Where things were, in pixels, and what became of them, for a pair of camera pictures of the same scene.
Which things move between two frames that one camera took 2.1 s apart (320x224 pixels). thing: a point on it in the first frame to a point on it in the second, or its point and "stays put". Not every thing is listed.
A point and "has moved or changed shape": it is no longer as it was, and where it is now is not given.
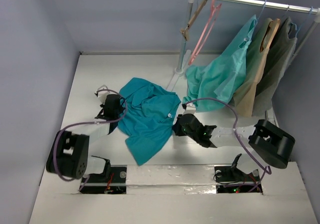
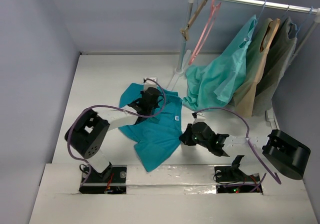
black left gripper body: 117,116 to 150,111
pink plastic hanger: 207,27 stays put
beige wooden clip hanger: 185,31 stays put
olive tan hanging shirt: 261,38 stays put
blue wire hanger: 263,8 stays put
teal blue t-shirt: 147,122 has moved or changed shape
